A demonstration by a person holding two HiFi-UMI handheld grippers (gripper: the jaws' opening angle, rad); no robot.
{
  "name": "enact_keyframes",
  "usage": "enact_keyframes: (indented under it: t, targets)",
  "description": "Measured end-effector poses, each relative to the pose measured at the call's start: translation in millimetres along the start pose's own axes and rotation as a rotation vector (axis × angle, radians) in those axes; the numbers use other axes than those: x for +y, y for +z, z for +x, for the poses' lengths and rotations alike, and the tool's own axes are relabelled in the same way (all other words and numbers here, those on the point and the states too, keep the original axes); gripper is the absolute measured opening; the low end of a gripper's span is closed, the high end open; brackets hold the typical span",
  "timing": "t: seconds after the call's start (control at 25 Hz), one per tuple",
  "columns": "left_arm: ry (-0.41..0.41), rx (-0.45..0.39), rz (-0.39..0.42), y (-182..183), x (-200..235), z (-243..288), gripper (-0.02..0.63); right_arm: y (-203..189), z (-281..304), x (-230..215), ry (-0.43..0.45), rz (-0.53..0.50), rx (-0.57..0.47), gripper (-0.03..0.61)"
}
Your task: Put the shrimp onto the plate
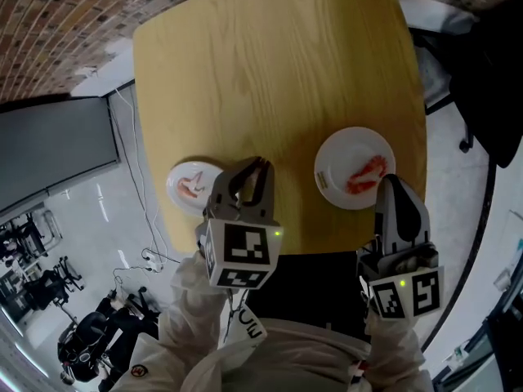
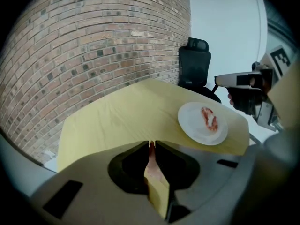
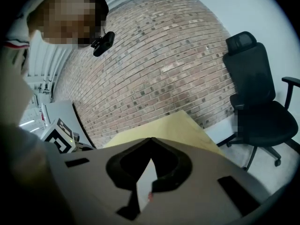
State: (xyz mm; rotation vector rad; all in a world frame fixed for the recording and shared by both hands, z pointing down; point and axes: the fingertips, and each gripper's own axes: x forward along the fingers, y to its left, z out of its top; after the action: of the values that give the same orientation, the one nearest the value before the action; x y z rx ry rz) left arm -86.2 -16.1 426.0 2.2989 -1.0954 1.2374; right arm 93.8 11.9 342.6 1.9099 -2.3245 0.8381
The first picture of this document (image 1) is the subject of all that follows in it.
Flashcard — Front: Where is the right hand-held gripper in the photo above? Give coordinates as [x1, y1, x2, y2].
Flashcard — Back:
[356, 173, 445, 320]

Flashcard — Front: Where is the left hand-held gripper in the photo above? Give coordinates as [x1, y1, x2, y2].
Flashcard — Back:
[194, 157, 284, 290]

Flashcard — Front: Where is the large red shrimp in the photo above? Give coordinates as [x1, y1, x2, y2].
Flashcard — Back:
[346, 155, 389, 196]

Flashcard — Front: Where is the curled orange shrimp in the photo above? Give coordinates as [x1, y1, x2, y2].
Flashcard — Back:
[177, 171, 208, 200]

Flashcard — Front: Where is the small white plate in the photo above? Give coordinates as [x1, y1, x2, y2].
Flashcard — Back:
[165, 160, 226, 218]

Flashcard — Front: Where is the large white plate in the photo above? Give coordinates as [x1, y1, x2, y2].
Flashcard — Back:
[314, 126, 397, 212]

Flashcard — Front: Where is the person's right forearm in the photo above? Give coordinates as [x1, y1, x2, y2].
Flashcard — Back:
[360, 300, 427, 387]

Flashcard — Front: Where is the person's left forearm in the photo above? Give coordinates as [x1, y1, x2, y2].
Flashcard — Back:
[157, 249, 246, 367]

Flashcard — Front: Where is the person's right hand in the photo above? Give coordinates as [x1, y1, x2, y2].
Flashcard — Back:
[396, 255, 436, 274]

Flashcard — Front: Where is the black chair seat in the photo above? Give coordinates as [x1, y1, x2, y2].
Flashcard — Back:
[247, 250, 369, 336]

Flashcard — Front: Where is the white power strip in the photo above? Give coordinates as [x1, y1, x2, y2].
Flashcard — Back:
[141, 248, 167, 274]

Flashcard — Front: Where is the large black office chair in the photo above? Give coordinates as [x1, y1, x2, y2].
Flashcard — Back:
[447, 2, 523, 169]

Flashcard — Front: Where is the person's white jacket torso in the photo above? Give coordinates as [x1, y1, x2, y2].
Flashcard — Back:
[96, 314, 435, 392]

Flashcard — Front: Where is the grey partition panel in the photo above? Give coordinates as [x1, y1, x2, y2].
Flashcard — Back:
[0, 95, 121, 216]

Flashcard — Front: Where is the white desk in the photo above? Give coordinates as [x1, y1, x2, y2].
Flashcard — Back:
[397, 0, 480, 37]

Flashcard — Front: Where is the black office chair with helmet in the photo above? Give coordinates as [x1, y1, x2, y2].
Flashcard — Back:
[56, 286, 161, 385]

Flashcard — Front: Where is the white power cable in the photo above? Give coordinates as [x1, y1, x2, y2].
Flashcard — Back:
[112, 86, 181, 265]

